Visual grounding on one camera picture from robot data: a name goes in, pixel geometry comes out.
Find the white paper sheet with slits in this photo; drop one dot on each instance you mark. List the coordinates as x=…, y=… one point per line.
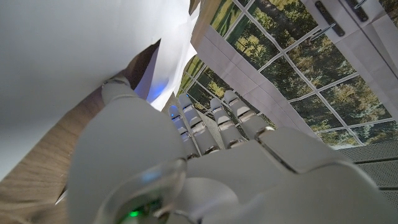
x=62, y=46

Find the printed window backdrop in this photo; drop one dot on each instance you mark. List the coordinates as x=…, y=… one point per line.
x=311, y=77

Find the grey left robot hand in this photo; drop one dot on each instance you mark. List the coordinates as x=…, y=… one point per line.
x=248, y=180

